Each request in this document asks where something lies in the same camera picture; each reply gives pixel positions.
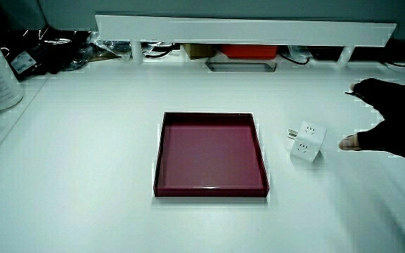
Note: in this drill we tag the white desk shelf riser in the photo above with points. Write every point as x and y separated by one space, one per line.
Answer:
244 31

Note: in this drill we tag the black plastic bag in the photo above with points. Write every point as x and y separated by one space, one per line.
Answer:
44 49

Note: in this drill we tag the dark red square tray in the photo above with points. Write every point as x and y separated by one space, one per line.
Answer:
210 158

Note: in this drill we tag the person's right hand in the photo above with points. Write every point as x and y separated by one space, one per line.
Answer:
399 119

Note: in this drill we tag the clear plastic bag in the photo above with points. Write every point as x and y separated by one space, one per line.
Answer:
109 49

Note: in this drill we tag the white cube socket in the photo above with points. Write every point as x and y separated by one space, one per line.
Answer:
308 142

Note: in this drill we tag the brown cardboard box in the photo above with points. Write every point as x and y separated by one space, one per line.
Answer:
199 50

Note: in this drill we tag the orange box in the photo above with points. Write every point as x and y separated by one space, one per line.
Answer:
249 51

